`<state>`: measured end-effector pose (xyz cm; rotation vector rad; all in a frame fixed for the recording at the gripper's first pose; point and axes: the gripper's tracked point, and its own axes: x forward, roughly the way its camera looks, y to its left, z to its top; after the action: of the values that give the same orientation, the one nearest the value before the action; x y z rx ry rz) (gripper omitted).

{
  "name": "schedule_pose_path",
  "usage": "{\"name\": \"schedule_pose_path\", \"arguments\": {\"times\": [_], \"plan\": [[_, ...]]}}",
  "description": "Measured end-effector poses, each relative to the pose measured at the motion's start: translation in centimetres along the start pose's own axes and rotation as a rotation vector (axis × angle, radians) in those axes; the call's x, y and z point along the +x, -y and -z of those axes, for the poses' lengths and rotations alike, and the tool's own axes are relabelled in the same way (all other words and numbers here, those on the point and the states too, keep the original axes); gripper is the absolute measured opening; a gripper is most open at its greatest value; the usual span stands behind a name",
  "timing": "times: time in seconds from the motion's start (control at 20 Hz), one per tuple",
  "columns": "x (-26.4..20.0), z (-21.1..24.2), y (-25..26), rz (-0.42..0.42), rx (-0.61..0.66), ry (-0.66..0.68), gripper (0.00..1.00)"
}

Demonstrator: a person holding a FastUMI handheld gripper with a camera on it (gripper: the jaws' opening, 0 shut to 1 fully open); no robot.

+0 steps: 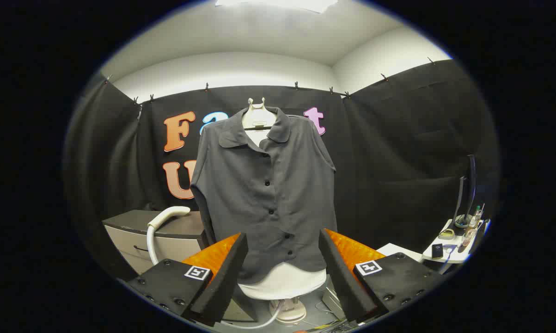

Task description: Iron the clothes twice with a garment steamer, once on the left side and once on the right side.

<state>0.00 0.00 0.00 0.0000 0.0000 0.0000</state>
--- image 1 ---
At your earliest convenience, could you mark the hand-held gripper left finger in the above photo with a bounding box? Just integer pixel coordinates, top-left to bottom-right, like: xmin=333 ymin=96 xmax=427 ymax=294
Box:
xmin=125 ymin=233 xmax=249 ymax=324

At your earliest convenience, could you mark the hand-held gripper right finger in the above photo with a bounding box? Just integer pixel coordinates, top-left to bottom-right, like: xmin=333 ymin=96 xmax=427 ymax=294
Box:
xmin=318 ymin=228 xmax=445 ymax=323

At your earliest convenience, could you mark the dark grey button shirt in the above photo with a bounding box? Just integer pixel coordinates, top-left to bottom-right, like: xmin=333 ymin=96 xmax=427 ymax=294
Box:
xmin=190 ymin=107 xmax=338 ymax=285

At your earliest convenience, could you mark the white garment steamer head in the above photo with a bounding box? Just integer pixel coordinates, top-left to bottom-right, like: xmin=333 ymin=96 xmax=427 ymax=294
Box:
xmin=147 ymin=206 xmax=191 ymax=229

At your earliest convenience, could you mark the white steamer base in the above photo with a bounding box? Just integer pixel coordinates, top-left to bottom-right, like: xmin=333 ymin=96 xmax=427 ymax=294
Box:
xmin=269 ymin=298 xmax=307 ymax=324

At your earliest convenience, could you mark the grey metal box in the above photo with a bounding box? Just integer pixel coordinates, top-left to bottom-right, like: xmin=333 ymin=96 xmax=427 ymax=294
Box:
xmin=322 ymin=288 xmax=348 ymax=320

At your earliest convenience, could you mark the white paper sheet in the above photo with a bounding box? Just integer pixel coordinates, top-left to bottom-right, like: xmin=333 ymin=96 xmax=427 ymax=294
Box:
xmin=377 ymin=243 xmax=422 ymax=262

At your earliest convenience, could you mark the grey drawer cabinet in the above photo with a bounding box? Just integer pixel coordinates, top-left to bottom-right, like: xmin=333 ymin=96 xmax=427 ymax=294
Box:
xmin=103 ymin=210 xmax=209 ymax=276

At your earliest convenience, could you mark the white side table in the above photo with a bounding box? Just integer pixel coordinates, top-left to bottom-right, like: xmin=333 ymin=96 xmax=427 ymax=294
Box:
xmin=421 ymin=217 xmax=491 ymax=264

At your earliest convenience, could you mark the black backdrop cloth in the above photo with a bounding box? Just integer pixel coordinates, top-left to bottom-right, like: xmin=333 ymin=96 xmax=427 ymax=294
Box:
xmin=65 ymin=59 xmax=500 ymax=278

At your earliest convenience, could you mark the white hanger form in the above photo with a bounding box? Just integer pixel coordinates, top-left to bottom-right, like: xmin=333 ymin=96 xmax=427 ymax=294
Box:
xmin=238 ymin=97 xmax=327 ymax=300

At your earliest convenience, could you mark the row of black clips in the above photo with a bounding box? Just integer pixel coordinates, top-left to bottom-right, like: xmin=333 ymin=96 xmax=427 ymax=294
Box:
xmin=104 ymin=56 xmax=435 ymax=105

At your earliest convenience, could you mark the ceiling light panel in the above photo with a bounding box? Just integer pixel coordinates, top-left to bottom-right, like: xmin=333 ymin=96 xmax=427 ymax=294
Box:
xmin=215 ymin=0 xmax=338 ymax=13

